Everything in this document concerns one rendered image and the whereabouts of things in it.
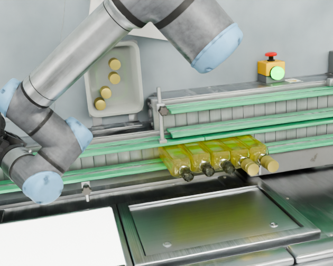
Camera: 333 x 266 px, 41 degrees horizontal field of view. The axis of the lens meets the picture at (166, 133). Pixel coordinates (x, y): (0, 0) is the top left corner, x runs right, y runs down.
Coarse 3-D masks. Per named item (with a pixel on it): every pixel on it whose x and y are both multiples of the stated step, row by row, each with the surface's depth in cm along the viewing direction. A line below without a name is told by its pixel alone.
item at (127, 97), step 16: (112, 48) 141; (128, 48) 142; (96, 64) 141; (128, 64) 143; (96, 80) 142; (128, 80) 145; (96, 96) 144; (112, 96) 145; (128, 96) 146; (96, 112) 139; (112, 112) 139; (128, 112) 140
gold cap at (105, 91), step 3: (102, 87) 143; (105, 87) 141; (108, 87) 143; (99, 90) 143; (102, 90) 139; (105, 90) 140; (108, 90) 140; (102, 93) 140; (105, 93) 140; (108, 93) 140; (111, 93) 140; (102, 96) 140; (105, 96) 140; (108, 96) 140
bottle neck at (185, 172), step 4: (180, 168) 121; (184, 168) 120; (188, 168) 120; (180, 172) 120; (184, 172) 118; (188, 172) 117; (184, 176) 117; (188, 176) 120; (192, 176) 118; (188, 180) 118
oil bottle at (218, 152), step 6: (204, 144) 133; (210, 144) 133; (216, 144) 132; (210, 150) 127; (216, 150) 127; (222, 150) 126; (228, 150) 127; (216, 156) 124; (222, 156) 124; (228, 156) 125; (216, 162) 124; (216, 168) 125
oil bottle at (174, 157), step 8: (160, 152) 138; (168, 152) 129; (176, 152) 129; (184, 152) 128; (168, 160) 127; (176, 160) 123; (184, 160) 123; (168, 168) 129; (176, 168) 122; (176, 176) 123
